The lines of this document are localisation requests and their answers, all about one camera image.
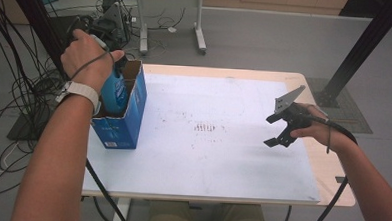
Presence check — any blue detergent bottle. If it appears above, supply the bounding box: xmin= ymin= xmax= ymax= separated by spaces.
xmin=99 ymin=65 xmax=131 ymax=118

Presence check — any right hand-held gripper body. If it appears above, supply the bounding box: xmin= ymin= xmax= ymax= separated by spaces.
xmin=271 ymin=83 xmax=317 ymax=151

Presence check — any black equipment box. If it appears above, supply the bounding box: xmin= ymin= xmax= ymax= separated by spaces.
xmin=46 ymin=13 xmax=91 ymax=54

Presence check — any white table leg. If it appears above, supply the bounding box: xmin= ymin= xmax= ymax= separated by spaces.
xmin=111 ymin=196 xmax=132 ymax=221

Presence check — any person's right hand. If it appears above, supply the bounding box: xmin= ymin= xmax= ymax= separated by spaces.
xmin=287 ymin=102 xmax=353 ymax=155

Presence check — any black metal stand post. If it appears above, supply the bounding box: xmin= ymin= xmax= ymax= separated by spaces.
xmin=316 ymin=0 xmax=392 ymax=111
xmin=0 ymin=0 xmax=83 ymax=83

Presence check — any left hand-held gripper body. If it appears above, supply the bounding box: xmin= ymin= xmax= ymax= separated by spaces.
xmin=87 ymin=1 xmax=133 ymax=54

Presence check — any blue cardboard box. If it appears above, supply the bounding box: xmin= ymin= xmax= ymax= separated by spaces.
xmin=88 ymin=57 xmax=150 ymax=151

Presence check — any bundle of black floor cables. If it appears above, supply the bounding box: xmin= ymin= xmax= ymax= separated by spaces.
xmin=0 ymin=0 xmax=105 ymax=201

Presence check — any beige band wristwatch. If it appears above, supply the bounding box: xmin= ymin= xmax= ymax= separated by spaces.
xmin=54 ymin=79 xmax=102 ymax=116

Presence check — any white background desk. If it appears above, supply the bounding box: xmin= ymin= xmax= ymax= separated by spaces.
xmin=112 ymin=0 xmax=239 ymax=58

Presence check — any person's left hand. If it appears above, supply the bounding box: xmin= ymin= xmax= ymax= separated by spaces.
xmin=58 ymin=28 xmax=127 ymax=95

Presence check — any black stand base plate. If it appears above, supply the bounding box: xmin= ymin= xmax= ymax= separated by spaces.
xmin=5 ymin=107 xmax=53 ymax=144

